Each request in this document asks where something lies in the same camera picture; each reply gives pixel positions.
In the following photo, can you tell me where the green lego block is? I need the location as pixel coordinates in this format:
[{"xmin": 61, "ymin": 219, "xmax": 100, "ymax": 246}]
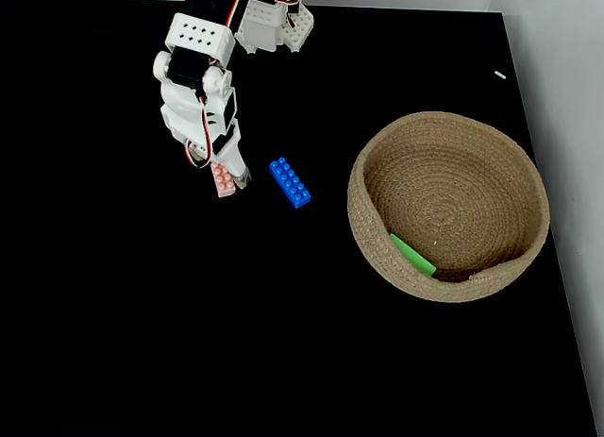
[{"xmin": 389, "ymin": 232, "xmax": 438, "ymax": 278}]

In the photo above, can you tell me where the woven rope basket tray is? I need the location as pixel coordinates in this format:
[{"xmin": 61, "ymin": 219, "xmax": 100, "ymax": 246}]
[{"xmin": 346, "ymin": 110, "xmax": 552, "ymax": 305}]

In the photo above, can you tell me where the blue lego block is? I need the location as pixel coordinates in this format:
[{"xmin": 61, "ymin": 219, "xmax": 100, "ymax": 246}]
[{"xmin": 268, "ymin": 157, "xmax": 312, "ymax": 210}]

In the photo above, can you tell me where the pink lego block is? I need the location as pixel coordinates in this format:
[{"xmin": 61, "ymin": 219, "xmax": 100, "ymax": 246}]
[{"xmin": 210, "ymin": 161, "xmax": 238, "ymax": 199}]

